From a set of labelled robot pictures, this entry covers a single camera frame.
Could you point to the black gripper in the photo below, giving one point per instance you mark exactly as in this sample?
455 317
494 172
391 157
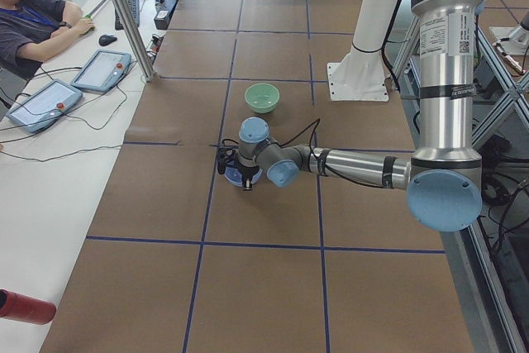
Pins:
248 172

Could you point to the blue bowl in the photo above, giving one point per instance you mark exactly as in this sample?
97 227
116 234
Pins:
234 176

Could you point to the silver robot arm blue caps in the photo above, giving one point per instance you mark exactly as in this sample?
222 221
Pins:
442 179

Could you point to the green bowl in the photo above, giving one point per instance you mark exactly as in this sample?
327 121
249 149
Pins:
262 98

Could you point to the far teach pendant tablet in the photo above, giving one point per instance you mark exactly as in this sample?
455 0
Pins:
102 71

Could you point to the teach pendant tablet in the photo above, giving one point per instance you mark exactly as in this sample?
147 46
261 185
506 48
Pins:
102 71
43 108

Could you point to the white side table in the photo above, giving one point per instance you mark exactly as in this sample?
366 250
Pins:
51 184

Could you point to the black computer mouse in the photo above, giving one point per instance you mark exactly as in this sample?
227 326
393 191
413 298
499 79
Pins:
105 40

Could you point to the near teach pendant tablet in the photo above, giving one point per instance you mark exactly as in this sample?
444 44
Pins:
43 108

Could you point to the red cylinder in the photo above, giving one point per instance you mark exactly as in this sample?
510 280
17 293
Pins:
22 308

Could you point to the seated person dark shirt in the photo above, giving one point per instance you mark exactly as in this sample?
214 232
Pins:
35 31

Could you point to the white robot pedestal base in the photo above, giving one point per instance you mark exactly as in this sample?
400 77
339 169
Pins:
360 74

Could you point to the aluminium frame post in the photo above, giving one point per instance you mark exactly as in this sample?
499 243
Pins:
134 38

